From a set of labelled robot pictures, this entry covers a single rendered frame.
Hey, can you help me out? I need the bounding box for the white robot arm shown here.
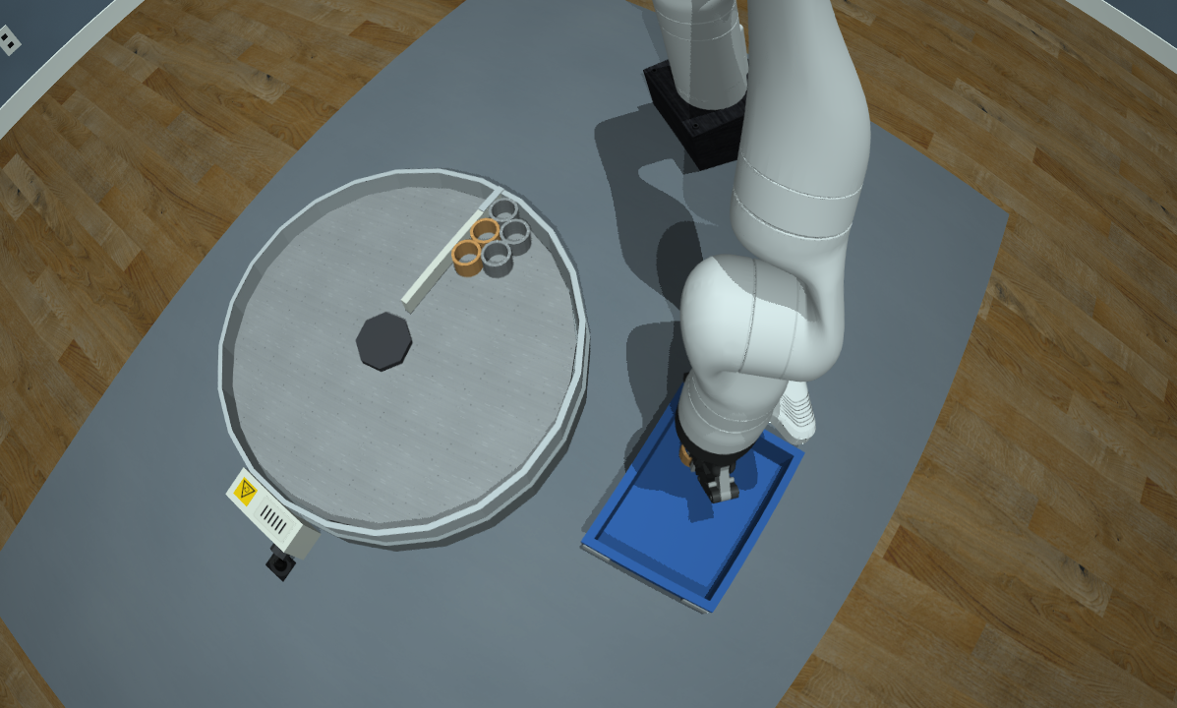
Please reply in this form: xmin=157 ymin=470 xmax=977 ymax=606
xmin=652 ymin=0 xmax=871 ymax=454

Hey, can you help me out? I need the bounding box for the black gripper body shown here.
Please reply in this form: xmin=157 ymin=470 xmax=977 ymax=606
xmin=674 ymin=405 xmax=758 ymax=477

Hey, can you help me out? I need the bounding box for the grey metal bushing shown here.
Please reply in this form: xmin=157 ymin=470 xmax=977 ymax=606
xmin=488 ymin=198 xmax=519 ymax=228
xmin=500 ymin=219 xmax=531 ymax=258
xmin=481 ymin=240 xmax=513 ymax=278

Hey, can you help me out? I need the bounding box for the blue open crate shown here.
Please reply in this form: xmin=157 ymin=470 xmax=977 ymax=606
xmin=581 ymin=383 xmax=805 ymax=614

